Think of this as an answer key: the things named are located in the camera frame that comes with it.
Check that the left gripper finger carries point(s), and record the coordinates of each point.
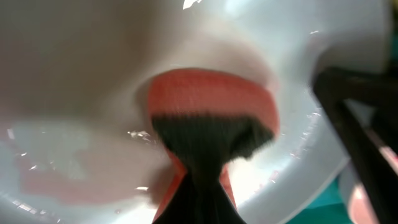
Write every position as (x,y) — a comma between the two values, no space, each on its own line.
(182,204)

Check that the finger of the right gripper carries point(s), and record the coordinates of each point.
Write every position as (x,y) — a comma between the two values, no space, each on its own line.
(332,87)

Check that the red green sponge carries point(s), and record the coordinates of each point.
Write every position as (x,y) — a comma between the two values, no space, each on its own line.
(205,119)

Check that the light blue plate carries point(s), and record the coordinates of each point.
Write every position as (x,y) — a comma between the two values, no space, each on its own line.
(76,144)

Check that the teal plastic tray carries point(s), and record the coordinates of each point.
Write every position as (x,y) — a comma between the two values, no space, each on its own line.
(327,208)

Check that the white pink plate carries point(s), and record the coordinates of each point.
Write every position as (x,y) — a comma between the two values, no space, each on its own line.
(352,191)

